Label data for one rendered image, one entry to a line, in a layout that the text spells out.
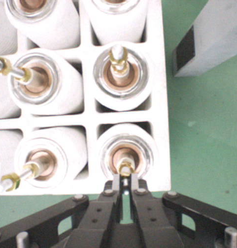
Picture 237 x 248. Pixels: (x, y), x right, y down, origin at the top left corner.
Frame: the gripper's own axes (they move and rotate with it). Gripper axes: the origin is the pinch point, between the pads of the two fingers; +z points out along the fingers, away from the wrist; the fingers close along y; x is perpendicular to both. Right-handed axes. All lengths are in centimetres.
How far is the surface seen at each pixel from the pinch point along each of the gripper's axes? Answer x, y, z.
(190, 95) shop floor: 10.7, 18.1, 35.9
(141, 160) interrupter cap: 0.0, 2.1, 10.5
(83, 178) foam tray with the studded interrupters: -5.1, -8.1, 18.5
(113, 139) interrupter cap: 3.0, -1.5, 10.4
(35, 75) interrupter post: 11.8, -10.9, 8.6
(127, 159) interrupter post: 0.9, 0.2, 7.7
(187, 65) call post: 16.0, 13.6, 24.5
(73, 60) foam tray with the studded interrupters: 16.7, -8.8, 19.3
